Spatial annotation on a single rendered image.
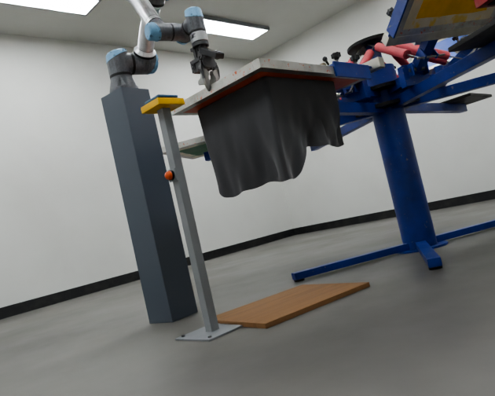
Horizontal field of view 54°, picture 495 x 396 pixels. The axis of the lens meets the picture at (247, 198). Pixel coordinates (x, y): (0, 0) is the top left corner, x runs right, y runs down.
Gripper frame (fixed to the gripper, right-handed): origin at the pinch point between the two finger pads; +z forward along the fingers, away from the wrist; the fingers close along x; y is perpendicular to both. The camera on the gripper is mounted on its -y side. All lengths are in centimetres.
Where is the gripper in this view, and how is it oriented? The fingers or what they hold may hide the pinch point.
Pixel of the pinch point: (213, 87)
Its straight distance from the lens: 209.8
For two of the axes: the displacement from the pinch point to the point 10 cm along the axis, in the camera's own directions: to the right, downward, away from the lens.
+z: 2.2, 9.7, -0.4
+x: -7.0, 1.3, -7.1
